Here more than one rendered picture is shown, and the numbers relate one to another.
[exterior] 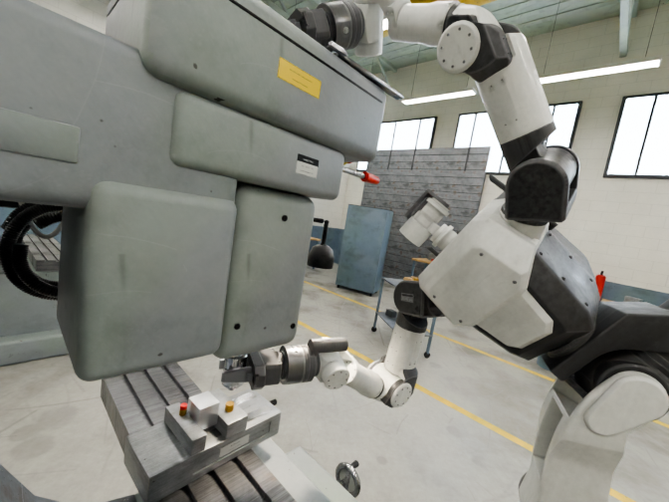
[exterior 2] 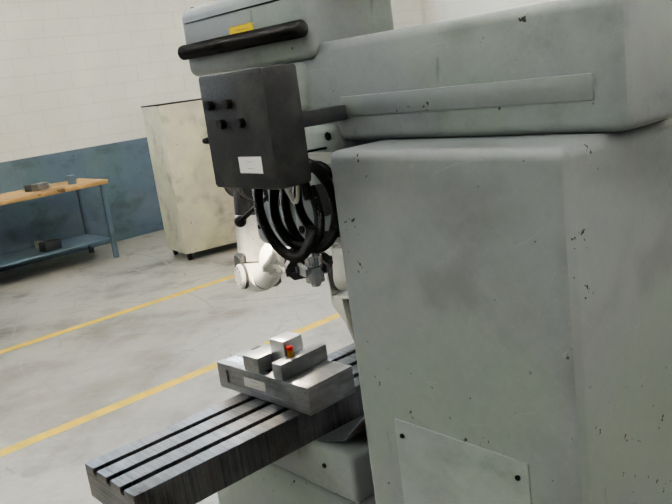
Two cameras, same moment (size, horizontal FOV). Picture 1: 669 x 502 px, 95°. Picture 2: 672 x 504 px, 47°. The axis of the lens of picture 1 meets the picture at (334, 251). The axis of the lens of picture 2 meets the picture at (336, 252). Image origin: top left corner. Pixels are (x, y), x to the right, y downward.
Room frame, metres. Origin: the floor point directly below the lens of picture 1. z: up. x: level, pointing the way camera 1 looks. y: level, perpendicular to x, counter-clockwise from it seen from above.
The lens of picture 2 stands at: (0.34, 2.01, 1.70)
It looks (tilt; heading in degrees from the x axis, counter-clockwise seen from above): 13 degrees down; 277
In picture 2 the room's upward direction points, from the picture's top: 8 degrees counter-clockwise
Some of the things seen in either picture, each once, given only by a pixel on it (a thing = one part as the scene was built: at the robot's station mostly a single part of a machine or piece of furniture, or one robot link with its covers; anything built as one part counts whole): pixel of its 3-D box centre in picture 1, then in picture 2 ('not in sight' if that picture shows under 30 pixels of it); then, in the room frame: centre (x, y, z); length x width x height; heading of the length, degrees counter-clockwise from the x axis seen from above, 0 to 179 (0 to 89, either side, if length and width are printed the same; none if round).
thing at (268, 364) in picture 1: (275, 367); (302, 262); (0.68, 0.09, 1.23); 0.13 x 0.12 x 0.10; 27
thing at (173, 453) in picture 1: (211, 427); (282, 368); (0.74, 0.24, 1.00); 0.35 x 0.15 x 0.11; 141
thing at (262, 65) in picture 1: (263, 94); (283, 28); (0.63, 0.19, 1.81); 0.47 x 0.26 x 0.16; 138
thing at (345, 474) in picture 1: (340, 484); not in sight; (1.01, -0.16, 0.65); 0.16 x 0.12 x 0.12; 138
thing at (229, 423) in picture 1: (222, 411); (273, 353); (0.76, 0.23, 1.04); 0.15 x 0.06 x 0.04; 51
